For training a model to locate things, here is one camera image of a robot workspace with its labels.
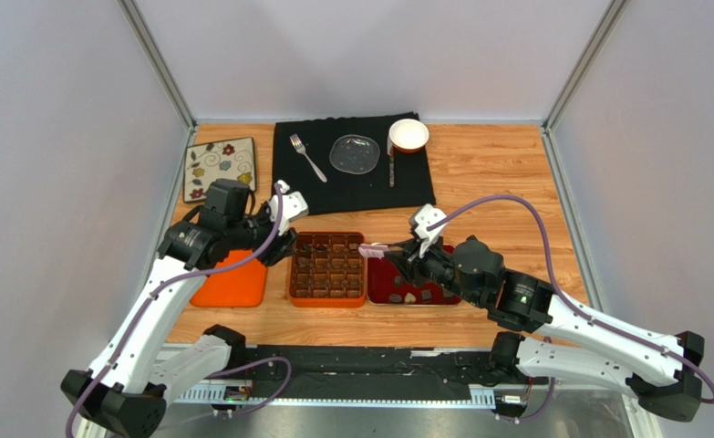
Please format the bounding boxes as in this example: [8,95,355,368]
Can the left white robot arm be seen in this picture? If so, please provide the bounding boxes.
[61,179,309,437]

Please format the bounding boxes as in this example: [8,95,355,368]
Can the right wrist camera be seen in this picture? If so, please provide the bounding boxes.
[409,204,447,258]

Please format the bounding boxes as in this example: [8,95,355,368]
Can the black cloth mat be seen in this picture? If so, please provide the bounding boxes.
[272,112,437,216]

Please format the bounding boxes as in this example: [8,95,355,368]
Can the dark handled knife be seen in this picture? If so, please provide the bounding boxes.
[388,152,395,188]

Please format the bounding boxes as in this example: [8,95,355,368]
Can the silver fork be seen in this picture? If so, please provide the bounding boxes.
[290,134,328,183]

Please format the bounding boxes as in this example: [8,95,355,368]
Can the pink handled metal tongs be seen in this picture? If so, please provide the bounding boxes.
[357,244,390,258]

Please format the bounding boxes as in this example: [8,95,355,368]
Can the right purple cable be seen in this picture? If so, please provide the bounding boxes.
[426,193,714,423]

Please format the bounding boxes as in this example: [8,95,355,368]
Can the clear glass plate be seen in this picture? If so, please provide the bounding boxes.
[329,135,381,175]

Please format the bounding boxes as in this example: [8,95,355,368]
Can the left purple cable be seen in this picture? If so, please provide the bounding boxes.
[65,182,294,438]

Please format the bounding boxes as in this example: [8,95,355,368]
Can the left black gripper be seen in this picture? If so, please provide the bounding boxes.
[226,198,298,267]

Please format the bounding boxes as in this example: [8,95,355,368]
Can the purple cable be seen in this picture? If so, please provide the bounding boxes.
[426,193,714,423]
[65,182,294,438]

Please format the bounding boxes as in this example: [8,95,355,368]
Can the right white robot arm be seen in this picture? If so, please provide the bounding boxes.
[383,236,704,422]

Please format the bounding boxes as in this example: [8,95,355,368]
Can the white orange bowl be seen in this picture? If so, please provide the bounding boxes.
[388,119,429,154]

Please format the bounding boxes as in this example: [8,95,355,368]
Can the red lacquer tray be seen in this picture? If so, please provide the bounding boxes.
[365,243,461,307]

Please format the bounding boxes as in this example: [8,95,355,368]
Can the orange tin lid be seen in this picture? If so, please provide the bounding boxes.
[190,260,268,308]

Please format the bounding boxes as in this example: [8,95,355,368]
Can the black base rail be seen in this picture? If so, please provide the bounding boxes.
[180,345,549,408]

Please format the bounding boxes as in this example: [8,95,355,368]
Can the orange chocolate box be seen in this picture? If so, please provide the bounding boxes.
[288,232,367,308]

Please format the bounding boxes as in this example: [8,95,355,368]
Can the floral square plate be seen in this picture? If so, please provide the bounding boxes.
[182,137,257,203]

